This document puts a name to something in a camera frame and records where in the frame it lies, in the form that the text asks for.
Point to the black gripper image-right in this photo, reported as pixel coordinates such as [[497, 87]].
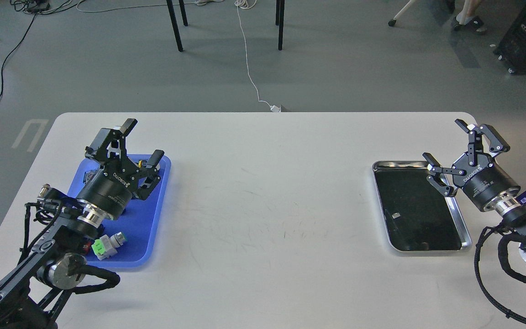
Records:
[[486, 183]]

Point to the green white push button switch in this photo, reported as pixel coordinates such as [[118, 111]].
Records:
[[106, 247]]

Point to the black table leg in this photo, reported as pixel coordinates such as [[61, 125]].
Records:
[[174, 23], [279, 22]]

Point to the black table leg left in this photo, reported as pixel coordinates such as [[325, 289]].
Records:
[[174, 23]]

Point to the black table leg right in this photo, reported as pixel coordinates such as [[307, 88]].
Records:
[[279, 22]]

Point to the silver metal tray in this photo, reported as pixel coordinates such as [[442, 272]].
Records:
[[417, 218]]

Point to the person legs in jeans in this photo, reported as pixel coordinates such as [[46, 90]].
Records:
[[468, 18]]

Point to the blue plastic tray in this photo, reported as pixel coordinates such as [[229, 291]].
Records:
[[139, 223]]

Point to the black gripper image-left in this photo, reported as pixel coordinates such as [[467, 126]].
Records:
[[118, 180]]

